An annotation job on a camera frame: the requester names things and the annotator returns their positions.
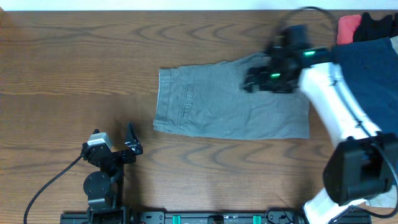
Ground grey shorts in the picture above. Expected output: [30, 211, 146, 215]
[153, 52, 310, 140]

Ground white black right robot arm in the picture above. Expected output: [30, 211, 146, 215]
[243, 47, 397, 223]

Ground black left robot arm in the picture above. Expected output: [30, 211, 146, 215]
[81, 123, 143, 210]

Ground red folded garment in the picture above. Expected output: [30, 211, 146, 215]
[336, 14, 362, 45]

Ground navy blue garment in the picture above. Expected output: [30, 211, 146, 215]
[333, 38, 397, 134]

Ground black folded garment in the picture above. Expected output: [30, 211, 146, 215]
[353, 12, 397, 42]

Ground beige garment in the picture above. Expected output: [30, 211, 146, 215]
[365, 35, 398, 208]

